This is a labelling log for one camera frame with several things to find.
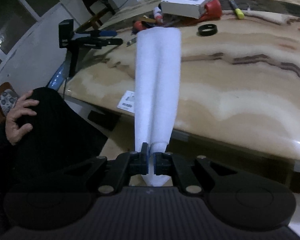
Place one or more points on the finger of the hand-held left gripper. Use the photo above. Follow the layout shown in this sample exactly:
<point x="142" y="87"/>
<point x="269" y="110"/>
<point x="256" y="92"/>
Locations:
<point x="107" y="33"/>
<point x="107" y="42"/>

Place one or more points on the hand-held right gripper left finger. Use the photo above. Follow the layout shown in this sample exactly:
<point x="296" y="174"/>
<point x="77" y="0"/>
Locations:
<point x="145" y="160"/>

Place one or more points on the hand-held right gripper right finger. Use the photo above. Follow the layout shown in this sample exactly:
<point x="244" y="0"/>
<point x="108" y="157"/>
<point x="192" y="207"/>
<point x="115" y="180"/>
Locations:
<point x="157" y="163"/>

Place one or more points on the black clear pen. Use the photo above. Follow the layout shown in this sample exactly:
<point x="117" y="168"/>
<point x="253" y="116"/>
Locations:
<point x="132" y="42"/>

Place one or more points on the black red power bank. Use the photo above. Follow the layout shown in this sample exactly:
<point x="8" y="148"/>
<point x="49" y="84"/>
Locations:
<point x="138" y="26"/>

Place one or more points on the white glue bottle red tip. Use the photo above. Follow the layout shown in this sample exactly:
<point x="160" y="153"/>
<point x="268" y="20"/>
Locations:
<point x="158" y="15"/>

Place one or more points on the white paper towel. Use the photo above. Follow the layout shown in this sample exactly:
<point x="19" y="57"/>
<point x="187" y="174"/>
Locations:
<point x="157" y="80"/>

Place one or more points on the white box clear window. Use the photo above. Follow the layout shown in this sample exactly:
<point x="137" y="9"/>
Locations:
<point x="182" y="5"/>

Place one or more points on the red plastic funnel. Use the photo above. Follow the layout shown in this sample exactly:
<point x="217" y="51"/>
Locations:
<point x="212" y="10"/>

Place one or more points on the yellow marker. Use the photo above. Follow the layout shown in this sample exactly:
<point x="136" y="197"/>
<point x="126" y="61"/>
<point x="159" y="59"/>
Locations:
<point x="236" y="8"/>

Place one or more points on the person's left hand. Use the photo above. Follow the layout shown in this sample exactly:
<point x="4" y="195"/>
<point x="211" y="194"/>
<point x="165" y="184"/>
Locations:
<point x="15" y="115"/>

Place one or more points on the dark wooden chair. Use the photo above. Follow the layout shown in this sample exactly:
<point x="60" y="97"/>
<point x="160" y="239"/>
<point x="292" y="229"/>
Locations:
<point x="95" y="2"/>

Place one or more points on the white framed window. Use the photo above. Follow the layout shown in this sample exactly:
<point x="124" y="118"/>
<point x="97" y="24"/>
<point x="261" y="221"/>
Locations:
<point x="10" y="25"/>

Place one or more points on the white printed card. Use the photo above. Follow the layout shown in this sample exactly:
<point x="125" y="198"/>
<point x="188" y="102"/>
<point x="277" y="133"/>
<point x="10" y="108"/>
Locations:
<point x="126" y="101"/>

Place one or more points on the patterned cushion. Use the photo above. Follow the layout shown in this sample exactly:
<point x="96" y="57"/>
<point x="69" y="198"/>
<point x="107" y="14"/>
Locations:
<point x="7" y="102"/>

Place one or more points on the person's leg black trousers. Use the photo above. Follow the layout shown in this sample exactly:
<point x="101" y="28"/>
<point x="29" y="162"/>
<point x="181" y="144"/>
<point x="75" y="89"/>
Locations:
<point x="52" y="135"/>

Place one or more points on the thin white strip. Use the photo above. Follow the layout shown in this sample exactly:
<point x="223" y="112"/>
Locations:
<point x="248" y="7"/>

